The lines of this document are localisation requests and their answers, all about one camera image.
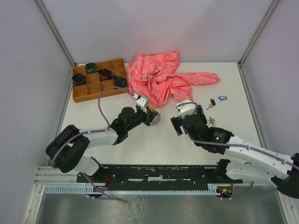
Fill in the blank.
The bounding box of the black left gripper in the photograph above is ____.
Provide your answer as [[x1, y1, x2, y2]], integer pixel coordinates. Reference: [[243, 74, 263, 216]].
[[126, 106, 158, 132]]

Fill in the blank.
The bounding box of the large keyring with yellow grip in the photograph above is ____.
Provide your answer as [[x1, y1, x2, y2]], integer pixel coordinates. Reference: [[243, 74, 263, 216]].
[[149, 107, 161, 126]]

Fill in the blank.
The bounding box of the yellow tag with silver keys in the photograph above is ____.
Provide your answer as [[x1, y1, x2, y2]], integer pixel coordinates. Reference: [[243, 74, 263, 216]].
[[208, 117, 215, 127]]

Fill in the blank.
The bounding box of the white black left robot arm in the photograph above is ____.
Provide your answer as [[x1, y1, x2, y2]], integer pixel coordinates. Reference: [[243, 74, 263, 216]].
[[46, 106, 159, 182]]

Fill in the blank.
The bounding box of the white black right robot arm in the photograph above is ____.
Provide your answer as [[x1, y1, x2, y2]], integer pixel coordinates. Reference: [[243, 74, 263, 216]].
[[171, 99, 299, 199]]

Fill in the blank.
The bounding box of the black tag with silver key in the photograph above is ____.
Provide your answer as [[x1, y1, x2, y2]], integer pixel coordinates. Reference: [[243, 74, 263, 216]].
[[207, 99, 216, 110]]

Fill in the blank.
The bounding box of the dark rolled cloth right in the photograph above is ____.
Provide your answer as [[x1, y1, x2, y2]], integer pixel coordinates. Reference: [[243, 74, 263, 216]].
[[113, 76, 128, 88]]

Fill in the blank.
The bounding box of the pink patterned jacket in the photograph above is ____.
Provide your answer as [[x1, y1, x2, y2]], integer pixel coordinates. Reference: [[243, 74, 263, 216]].
[[127, 51, 221, 108]]

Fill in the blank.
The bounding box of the blue tag with key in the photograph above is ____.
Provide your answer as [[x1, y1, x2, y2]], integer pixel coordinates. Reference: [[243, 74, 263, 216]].
[[218, 96, 228, 102]]

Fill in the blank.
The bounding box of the dark rolled cloth middle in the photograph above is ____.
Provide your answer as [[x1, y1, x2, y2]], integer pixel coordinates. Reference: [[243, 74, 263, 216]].
[[98, 69, 113, 81]]

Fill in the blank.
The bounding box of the wooden compartment tray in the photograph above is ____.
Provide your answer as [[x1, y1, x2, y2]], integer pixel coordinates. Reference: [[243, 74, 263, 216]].
[[72, 58, 128, 103]]

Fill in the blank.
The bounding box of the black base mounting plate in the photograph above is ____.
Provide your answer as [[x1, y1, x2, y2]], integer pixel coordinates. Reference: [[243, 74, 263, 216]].
[[77, 165, 242, 189]]

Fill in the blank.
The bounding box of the dark rolled cloth top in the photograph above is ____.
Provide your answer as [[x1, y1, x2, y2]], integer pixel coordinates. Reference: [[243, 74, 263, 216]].
[[85, 63, 99, 74]]

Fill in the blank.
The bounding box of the dark rolled cloth in tray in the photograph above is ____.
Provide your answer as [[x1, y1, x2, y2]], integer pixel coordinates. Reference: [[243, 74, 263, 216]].
[[72, 73, 87, 87]]

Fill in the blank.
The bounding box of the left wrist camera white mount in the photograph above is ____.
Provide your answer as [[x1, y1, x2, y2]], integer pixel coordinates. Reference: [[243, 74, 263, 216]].
[[135, 95, 150, 108]]

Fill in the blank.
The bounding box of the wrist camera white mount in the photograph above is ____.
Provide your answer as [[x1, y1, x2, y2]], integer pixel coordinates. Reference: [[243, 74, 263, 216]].
[[176, 99, 198, 119], [135, 95, 150, 108]]

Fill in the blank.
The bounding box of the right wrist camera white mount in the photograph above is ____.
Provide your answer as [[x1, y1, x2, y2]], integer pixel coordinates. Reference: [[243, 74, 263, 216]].
[[176, 99, 198, 119]]

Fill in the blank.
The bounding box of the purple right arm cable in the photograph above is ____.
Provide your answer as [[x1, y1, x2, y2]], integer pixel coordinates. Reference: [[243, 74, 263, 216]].
[[177, 101, 299, 200]]

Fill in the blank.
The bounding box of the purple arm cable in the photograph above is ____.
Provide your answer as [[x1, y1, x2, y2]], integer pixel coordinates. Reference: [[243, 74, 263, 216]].
[[50, 86, 141, 201], [177, 101, 299, 200]]

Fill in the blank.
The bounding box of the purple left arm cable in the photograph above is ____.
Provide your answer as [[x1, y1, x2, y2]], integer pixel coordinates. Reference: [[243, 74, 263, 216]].
[[50, 86, 141, 201]]

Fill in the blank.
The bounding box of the white slotted cable duct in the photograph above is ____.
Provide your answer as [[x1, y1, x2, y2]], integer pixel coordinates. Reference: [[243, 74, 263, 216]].
[[44, 184, 219, 195]]

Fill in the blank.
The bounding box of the aluminium frame post left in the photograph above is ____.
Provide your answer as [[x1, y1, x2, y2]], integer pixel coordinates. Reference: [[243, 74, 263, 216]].
[[34, 0, 76, 66]]

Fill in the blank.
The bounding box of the aluminium frame post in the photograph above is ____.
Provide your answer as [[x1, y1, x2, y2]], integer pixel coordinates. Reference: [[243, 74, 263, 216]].
[[238, 0, 281, 68], [34, 0, 76, 66]]

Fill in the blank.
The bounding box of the aluminium frame post right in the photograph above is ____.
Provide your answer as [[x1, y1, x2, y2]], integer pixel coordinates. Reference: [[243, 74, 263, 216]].
[[238, 0, 281, 68]]

